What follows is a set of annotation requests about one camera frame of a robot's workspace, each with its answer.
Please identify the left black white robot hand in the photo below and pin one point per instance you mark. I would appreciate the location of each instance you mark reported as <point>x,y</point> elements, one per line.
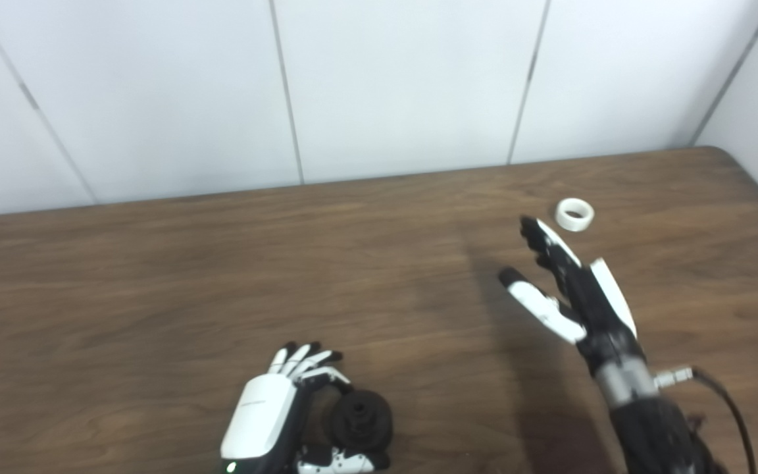
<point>257,415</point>

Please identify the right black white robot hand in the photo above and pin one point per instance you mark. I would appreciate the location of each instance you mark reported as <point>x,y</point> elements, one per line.
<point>593,299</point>

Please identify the round black plastic part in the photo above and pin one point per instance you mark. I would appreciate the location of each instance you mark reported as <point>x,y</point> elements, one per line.
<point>359,421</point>

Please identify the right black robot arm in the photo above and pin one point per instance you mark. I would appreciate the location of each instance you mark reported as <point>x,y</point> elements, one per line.
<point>655,434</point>

